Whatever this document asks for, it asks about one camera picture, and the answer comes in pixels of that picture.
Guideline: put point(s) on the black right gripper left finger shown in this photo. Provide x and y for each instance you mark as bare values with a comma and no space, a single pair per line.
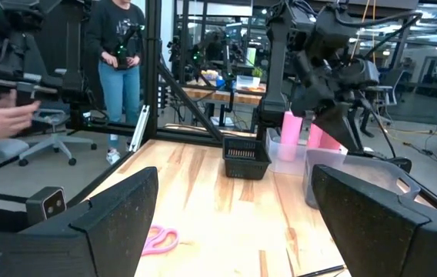
118,231

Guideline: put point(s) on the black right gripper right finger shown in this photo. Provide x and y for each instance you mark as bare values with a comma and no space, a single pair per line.
376,238

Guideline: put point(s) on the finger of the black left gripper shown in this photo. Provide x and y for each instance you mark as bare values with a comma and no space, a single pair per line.
347,123
335,127

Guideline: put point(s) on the dark pink paint bottle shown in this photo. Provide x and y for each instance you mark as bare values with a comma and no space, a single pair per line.
329,143

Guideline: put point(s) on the smoky grey plastic bin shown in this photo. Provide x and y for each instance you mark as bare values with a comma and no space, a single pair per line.
376,171

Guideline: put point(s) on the thin black paintbrush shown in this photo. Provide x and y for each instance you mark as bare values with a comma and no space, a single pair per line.
324,270

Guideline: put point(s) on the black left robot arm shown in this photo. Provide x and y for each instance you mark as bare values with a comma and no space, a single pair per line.
276,77

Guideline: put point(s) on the black neighbouring station robot arm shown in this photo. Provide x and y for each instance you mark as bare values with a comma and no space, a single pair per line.
212,50

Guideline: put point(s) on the pink scissors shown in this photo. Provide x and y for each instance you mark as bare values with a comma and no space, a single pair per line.
149,251

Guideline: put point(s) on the black office desk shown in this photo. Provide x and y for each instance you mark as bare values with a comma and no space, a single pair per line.
380,88

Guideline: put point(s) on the small green plant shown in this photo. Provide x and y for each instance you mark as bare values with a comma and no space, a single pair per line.
257,72

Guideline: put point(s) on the clear plastic bin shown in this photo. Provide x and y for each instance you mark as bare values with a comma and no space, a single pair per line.
280,161

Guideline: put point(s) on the white container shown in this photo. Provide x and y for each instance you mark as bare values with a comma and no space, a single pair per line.
247,81

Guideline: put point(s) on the black mesh basket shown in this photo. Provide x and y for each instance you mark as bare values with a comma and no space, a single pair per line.
245,165

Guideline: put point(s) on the wooden work table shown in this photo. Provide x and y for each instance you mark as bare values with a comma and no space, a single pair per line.
218,95

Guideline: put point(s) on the white office chair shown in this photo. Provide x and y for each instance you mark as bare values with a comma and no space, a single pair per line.
55,141

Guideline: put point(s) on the black device with green light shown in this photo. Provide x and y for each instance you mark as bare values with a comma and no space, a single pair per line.
74,88

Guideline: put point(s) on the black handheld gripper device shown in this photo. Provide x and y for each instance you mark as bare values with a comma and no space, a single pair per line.
122,57

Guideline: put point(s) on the person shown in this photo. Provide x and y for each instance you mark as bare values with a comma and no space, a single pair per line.
107,31

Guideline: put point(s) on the small silver camera box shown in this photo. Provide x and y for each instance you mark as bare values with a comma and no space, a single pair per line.
47,205

